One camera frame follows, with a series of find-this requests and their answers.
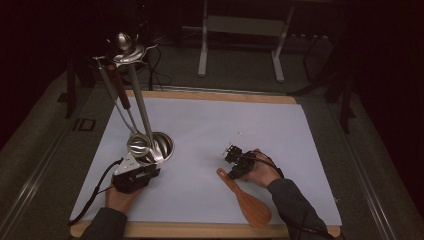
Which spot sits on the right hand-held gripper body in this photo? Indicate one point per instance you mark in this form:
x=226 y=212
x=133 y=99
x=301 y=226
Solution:
x=248 y=161

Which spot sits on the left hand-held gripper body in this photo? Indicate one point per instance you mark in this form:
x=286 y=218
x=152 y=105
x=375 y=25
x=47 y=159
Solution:
x=130 y=180

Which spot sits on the wooden rice paddle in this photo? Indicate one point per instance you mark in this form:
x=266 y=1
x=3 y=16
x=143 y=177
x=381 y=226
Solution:
x=253 y=210

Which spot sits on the steel utensil rack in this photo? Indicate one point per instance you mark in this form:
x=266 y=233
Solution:
x=141 y=103

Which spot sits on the steel spatula turner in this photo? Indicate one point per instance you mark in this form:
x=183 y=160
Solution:
x=108 y=83

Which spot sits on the person's right hand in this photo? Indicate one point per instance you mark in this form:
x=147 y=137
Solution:
x=265 y=171

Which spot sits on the person's left hand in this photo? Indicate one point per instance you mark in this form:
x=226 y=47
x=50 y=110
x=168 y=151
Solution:
x=121 y=200

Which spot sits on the white table sheet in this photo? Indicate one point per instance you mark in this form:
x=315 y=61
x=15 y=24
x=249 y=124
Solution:
x=266 y=133

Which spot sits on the black stand leg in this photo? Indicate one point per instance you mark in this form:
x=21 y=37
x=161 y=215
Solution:
x=70 y=90
x=346 y=106

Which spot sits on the black rectangular floor frame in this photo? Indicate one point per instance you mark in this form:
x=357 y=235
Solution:
x=76 y=124

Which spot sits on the white metal frame stand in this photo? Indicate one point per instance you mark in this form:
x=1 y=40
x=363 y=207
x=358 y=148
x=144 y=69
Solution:
x=243 y=25

